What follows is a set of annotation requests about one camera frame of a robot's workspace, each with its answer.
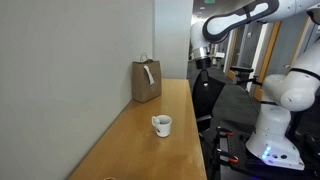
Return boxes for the black swivel chair armrest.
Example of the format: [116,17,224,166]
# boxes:
[229,65,263,93]

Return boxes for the wide wooden door frame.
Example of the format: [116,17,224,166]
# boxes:
[253,21,283,103]

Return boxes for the black office chair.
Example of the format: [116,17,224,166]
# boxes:
[191,71,226,134]

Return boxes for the brown paper bag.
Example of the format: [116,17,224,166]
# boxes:
[131,52,163,104]

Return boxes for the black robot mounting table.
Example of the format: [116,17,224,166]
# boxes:
[213,119,320,180]

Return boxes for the orange black clamp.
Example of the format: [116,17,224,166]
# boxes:
[216,125,235,138]
[216,148,240,164]

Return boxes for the white printed mug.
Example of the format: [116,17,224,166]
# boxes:
[151,114,173,138]

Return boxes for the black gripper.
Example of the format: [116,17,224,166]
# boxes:
[195,57,212,88]

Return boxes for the narrow wooden door frame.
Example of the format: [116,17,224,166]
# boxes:
[227,28,240,81]

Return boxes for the white paper receipt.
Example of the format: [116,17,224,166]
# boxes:
[143,64,156,86]

